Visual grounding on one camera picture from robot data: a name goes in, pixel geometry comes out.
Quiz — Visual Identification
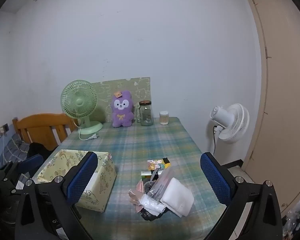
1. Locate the purple plush toy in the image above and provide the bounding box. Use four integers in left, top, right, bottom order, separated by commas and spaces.
111, 91, 135, 128

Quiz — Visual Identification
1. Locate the green packet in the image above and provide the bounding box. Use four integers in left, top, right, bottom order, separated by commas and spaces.
141, 171, 163, 180

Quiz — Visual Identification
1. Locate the grey plaid bedding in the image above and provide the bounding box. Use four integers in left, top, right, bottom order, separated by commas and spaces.
0, 134, 30, 163

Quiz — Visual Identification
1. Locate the cartoon print storage box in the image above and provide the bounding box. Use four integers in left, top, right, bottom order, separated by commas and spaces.
31, 149, 117, 213

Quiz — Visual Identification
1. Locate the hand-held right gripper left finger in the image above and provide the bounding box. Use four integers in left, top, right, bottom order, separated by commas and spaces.
15, 151, 98, 240

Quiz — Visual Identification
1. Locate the white charging cable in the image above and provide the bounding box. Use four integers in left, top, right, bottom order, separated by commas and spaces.
0, 132, 6, 163

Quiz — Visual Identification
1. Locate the dark grey drawstring pouch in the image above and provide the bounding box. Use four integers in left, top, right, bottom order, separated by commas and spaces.
143, 169, 158, 195

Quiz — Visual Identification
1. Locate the white standing fan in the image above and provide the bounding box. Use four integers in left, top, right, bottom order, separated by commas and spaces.
210, 103, 250, 153

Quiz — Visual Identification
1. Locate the beige door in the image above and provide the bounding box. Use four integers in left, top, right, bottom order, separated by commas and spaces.
241, 0, 300, 220

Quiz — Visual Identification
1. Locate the green desk fan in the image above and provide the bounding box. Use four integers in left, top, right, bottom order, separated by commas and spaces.
60, 80, 103, 141

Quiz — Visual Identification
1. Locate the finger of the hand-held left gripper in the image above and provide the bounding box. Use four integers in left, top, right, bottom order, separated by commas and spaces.
0, 154, 44, 181

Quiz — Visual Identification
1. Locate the white plastic packet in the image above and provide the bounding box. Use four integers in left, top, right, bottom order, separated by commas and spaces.
140, 195, 167, 214

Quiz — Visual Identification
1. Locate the black shiny bag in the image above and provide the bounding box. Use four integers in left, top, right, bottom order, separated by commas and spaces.
140, 209, 166, 222

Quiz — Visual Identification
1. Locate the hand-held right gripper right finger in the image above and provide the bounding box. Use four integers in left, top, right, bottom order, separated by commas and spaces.
200, 152, 283, 240

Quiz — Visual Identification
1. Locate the pile of clear plastic bags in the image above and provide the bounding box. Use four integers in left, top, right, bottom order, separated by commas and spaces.
282, 200, 300, 240

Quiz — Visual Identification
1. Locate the cotton swab container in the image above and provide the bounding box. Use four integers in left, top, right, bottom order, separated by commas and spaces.
159, 110, 170, 125

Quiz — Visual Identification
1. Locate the green patterned board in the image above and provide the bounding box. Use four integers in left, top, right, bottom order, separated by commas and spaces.
91, 77, 151, 123

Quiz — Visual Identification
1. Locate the black clothing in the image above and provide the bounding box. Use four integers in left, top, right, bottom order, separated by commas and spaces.
26, 142, 53, 161

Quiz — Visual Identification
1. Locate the white cloth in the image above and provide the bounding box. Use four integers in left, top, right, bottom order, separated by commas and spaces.
160, 177, 195, 218

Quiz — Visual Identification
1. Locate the glass jar mug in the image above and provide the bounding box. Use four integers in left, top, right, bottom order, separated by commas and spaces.
136, 101, 154, 126

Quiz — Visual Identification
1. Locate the colourful cartoon tissue packet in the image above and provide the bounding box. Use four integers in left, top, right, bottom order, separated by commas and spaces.
147, 158, 171, 172

